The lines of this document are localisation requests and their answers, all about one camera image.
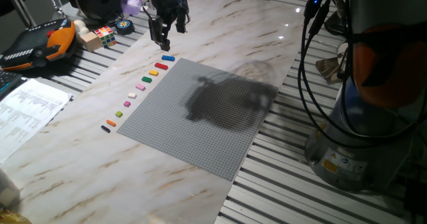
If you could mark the blue Lego brick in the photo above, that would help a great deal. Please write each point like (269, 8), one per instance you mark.
(168, 58)

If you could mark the red Lego brick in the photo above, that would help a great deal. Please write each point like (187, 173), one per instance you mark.
(161, 66)

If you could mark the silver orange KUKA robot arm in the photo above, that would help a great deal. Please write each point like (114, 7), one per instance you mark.
(367, 4)

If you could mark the person's dark sleeved forearm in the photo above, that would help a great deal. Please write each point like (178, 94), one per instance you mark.
(8, 2)

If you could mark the yellow Lego brick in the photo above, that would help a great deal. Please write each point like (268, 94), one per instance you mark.
(153, 73)

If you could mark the green Lego brick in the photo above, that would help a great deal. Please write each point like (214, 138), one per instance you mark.
(146, 79)

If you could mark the pink Lego brick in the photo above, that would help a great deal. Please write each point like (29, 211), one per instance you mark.
(140, 87)

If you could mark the white Lego brick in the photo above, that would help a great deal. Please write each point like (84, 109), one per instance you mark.
(132, 95)

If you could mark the small magenta Lego brick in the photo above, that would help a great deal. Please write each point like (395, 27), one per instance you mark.
(127, 104)

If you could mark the small lime Lego brick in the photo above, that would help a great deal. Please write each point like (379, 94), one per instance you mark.
(119, 114)

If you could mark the grey Lego baseplate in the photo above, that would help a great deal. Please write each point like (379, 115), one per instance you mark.
(173, 134)

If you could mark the small orange Lego brick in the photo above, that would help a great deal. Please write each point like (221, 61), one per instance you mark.
(111, 123)

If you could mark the small black Lego brick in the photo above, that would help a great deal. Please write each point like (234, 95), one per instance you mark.
(105, 129)

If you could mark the translucent purple object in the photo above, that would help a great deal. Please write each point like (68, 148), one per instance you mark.
(131, 5)

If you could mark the black disc with yellow centre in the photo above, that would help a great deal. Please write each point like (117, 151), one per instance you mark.
(124, 26)

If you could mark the Rubik's cube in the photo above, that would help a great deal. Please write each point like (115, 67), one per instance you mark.
(105, 37)

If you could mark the black filament spool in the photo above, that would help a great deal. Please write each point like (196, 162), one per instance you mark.
(95, 0)

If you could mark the wooden cube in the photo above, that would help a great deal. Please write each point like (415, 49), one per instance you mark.
(90, 42)

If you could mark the white round figurine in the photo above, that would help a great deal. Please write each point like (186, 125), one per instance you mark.
(80, 26)

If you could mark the black orange teach pendant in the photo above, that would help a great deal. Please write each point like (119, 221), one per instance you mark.
(30, 47)

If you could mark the printed paper sheet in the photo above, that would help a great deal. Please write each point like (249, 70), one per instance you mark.
(26, 114)

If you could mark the marble pattern table sheet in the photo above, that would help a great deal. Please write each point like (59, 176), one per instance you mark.
(83, 184)

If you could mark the gold foil bag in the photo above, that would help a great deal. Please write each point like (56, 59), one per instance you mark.
(11, 217)

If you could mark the shiny metal bracket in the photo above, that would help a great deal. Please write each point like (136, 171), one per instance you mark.
(328, 70)

